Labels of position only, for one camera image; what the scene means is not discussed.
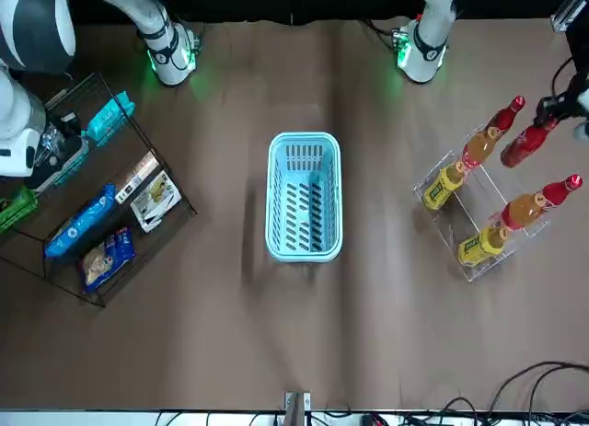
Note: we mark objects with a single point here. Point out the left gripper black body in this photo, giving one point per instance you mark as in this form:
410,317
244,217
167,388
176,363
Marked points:
569,97

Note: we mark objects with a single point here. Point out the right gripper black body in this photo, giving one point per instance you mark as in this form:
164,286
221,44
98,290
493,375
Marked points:
66,131

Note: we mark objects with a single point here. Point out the teal chips bag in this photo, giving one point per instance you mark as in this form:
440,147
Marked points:
80,152
110,118

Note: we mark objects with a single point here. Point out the red cola bottle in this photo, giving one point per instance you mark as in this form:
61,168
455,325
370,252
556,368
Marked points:
559,193
504,118
520,150

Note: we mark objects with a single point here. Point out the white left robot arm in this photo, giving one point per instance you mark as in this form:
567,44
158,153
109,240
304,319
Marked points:
428,39

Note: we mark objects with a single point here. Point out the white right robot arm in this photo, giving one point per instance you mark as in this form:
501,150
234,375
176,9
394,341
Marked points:
32,26

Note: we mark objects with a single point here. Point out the orange tea bottle red label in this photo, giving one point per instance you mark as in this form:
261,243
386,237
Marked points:
524,212
481,147

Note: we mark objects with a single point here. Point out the green snack bag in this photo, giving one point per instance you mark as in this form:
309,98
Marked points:
16,212

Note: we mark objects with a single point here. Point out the clear acrylic bottle tray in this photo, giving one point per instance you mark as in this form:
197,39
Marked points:
478,200

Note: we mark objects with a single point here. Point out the yellow labelled tea bottle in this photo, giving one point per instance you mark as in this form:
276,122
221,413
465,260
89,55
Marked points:
478,249
439,191

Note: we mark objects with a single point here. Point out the blue snack bag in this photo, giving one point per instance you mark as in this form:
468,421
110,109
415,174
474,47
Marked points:
108,260

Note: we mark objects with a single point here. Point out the light blue plastic basket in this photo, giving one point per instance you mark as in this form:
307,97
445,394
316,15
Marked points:
301,256

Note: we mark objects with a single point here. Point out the tan and white box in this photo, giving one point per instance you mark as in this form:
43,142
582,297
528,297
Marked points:
138,175

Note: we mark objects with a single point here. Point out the long blue cookie pack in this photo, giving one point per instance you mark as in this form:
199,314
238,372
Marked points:
78,223

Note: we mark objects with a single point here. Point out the white box green picture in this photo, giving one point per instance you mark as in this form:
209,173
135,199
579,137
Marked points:
154,198

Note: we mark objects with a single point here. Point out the aluminium frame profile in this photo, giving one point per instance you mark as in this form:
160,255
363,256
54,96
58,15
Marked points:
570,14

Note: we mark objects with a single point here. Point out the aluminium camera post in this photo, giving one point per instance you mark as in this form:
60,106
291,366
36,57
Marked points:
297,407

